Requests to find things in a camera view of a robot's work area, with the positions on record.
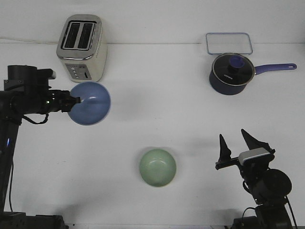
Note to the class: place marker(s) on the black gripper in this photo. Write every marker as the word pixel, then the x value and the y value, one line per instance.
pixel 27 91
pixel 252 170

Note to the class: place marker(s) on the cream and steel toaster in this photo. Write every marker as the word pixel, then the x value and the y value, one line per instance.
pixel 82 48

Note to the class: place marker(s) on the glass pot lid blue knob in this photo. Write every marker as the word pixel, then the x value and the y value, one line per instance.
pixel 233 69

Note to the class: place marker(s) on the dark blue saucepan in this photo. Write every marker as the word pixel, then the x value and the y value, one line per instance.
pixel 225 89

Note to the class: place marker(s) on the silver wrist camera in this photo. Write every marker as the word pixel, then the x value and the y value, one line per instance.
pixel 253 154
pixel 53 76

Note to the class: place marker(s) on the green bowl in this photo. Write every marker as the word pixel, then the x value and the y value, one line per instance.
pixel 157 167

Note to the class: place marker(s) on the clear container lid blue rim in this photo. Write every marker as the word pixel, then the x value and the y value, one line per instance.
pixel 228 42

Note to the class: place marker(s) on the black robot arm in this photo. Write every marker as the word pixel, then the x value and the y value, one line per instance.
pixel 268 187
pixel 9 127

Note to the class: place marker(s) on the blue bowl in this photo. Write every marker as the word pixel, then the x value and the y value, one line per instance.
pixel 94 105

